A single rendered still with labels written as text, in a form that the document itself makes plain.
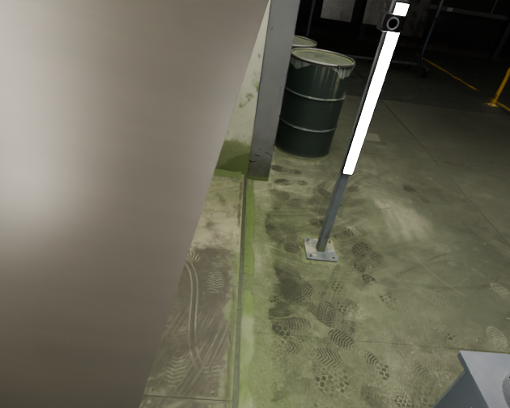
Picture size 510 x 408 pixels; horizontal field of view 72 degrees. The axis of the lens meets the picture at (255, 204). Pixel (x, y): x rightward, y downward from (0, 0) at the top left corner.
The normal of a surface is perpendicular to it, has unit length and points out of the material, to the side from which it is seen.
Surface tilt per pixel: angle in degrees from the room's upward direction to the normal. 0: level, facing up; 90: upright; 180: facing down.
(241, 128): 90
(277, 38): 90
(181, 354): 0
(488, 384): 0
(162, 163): 90
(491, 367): 0
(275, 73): 90
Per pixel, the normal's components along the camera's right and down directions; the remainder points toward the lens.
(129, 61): 0.10, 0.58
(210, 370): 0.13, -0.81
